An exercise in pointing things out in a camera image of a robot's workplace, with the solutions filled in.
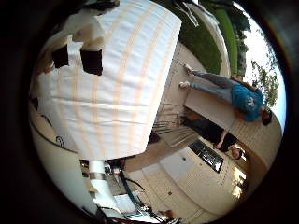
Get metal table leg frame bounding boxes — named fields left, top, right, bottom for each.
left=152, top=102, right=195, bottom=147

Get white fabric container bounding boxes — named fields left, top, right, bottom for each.
left=29, top=102, right=97, bottom=216

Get white striped tablecloth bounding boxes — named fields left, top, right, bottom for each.
left=36, top=0, right=182, bottom=161

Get person in black clothes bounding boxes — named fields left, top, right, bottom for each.
left=181, top=115, right=246, bottom=161

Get grey tripod legs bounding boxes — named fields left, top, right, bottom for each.
left=172, top=0, right=200, bottom=27

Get teal metal rail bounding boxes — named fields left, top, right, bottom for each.
left=118, top=169, right=150, bottom=216

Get person in blue shirt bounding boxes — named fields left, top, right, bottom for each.
left=178, top=63, right=274, bottom=127

